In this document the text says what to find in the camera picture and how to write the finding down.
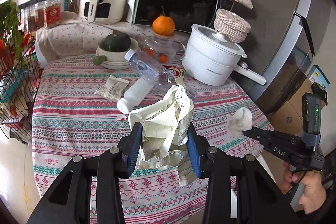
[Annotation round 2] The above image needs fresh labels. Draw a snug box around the white plastic yogurt bottle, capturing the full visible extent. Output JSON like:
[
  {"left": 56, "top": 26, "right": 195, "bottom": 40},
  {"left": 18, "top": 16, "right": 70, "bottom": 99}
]
[{"left": 117, "top": 78, "right": 153, "bottom": 115}]

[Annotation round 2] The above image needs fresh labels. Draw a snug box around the black wire rack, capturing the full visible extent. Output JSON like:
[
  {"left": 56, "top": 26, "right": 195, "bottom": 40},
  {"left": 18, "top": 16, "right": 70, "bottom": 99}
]
[{"left": 0, "top": 0, "right": 69, "bottom": 144}]

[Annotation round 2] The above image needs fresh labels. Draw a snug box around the white electric cooking pot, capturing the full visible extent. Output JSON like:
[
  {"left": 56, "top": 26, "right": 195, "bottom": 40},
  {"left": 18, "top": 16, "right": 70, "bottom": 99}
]
[{"left": 182, "top": 24, "right": 266, "bottom": 86}]

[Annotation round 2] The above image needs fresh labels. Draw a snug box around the person's right hand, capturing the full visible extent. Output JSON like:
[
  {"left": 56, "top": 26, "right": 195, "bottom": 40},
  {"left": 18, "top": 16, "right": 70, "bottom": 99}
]
[{"left": 278, "top": 162, "right": 327, "bottom": 214}]

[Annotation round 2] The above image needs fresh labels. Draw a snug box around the grey refrigerator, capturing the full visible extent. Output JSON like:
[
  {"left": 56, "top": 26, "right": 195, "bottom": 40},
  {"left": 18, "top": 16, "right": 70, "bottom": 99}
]
[{"left": 233, "top": 0, "right": 332, "bottom": 114}]

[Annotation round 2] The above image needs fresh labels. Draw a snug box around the red label spice jar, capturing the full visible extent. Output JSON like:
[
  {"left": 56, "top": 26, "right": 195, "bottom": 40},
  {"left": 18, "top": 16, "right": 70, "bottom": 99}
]
[{"left": 43, "top": 0, "right": 61, "bottom": 29}]

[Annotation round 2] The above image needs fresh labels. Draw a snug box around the white tissue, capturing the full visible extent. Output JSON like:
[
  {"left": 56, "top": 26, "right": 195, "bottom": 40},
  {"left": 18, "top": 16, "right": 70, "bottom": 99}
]
[{"left": 226, "top": 107, "right": 252, "bottom": 138}]

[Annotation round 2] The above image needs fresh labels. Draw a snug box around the cardboard box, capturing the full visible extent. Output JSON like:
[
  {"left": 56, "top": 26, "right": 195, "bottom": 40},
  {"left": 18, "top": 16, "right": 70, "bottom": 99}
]
[{"left": 267, "top": 77, "right": 326, "bottom": 135}]

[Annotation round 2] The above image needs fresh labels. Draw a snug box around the small tomato in teapot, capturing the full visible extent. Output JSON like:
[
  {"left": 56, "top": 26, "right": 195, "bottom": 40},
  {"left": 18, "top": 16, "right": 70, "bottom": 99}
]
[{"left": 143, "top": 46, "right": 155, "bottom": 57}]

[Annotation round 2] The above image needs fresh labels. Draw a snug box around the clear plastic water bottle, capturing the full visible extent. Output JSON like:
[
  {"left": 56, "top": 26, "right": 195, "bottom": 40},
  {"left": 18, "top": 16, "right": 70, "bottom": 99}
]
[{"left": 125, "top": 50, "right": 177, "bottom": 93}]

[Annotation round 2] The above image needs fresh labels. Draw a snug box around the dark green squash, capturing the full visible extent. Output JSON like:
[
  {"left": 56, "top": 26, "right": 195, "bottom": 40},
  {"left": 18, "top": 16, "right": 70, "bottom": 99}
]
[{"left": 99, "top": 31, "right": 131, "bottom": 52}]

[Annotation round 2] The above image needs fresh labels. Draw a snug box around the woven rope lidded basket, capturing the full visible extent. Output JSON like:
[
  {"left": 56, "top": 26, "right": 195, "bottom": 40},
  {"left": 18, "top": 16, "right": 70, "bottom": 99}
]
[{"left": 214, "top": 9, "right": 251, "bottom": 43}]

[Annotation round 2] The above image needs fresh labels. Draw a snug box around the black wrist camera unit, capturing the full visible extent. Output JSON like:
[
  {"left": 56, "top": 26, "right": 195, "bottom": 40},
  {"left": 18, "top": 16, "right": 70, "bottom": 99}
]
[{"left": 302, "top": 83, "right": 327, "bottom": 151}]

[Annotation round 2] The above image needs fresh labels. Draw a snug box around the small green pepper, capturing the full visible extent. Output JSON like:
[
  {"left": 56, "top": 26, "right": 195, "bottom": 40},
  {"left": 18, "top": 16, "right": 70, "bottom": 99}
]
[{"left": 93, "top": 55, "right": 107, "bottom": 65}]

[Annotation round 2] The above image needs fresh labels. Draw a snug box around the cream ceramic bowl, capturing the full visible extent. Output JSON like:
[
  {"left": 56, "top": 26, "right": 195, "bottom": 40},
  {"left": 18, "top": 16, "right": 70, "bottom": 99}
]
[{"left": 98, "top": 37, "right": 140, "bottom": 63}]

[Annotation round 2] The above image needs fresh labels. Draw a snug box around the large orange mandarin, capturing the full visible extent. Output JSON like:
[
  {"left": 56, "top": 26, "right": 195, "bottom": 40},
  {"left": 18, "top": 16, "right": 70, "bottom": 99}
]
[{"left": 152, "top": 15, "right": 175, "bottom": 36}]

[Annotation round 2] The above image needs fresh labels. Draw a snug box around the small mandarin in teapot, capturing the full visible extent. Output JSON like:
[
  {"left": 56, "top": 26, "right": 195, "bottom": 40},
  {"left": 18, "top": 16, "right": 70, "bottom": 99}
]
[{"left": 158, "top": 53, "right": 169, "bottom": 64}]

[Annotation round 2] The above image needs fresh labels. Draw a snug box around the patterned woven tablecloth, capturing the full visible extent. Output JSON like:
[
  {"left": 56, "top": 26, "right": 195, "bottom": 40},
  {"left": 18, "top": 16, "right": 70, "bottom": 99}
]
[{"left": 32, "top": 55, "right": 272, "bottom": 223}]

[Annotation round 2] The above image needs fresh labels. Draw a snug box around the red cartoon drink can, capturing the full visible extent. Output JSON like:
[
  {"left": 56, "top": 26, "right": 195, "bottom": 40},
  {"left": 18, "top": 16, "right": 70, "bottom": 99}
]
[{"left": 164, "top": 65, "right": 185, "bottom": 78}]

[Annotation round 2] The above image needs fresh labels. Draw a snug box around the green leafy plant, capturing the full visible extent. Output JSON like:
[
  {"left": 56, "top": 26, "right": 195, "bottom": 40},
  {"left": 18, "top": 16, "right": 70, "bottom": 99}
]
[{"left": 0, "top": 0, "right": 23, "bottom": 61}]

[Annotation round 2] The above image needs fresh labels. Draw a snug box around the glass teapot with cork lid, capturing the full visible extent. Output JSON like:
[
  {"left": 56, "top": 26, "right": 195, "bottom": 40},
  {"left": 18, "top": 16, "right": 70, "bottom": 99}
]
[{"left": 141, "top": 33, "right": 186, "bottom": 65}]

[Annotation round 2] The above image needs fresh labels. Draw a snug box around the white printed sachet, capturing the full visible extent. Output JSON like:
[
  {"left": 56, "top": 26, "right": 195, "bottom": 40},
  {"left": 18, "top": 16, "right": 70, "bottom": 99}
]
[{"left": 94, "top": 75, "right": 129, "bottom": 102}]

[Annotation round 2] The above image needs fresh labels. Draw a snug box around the cream ceramic plate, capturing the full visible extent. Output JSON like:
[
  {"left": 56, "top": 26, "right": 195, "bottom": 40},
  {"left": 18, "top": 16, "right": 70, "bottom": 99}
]
[{"left": 96, "top": 48, "right": 131, "bottom": 71}]

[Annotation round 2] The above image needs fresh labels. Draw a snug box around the small red white scrap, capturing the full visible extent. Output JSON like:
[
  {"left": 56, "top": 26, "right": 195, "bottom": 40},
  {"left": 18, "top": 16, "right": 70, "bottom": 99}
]
[{"left": 115, "top": 114, "right": 127, "bottom": 121}]

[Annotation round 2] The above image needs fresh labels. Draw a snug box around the cream paper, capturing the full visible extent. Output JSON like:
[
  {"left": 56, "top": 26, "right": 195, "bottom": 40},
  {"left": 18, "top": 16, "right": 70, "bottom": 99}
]
[{"left": 128, "top": 76, "right": 197, "bottom": 186}]

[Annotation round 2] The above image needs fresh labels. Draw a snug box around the floral white cloth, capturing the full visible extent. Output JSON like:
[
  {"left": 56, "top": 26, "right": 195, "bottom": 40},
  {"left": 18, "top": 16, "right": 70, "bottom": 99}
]
[{"left": 35, "top": 11, "right": 153, "bottom": 68}]

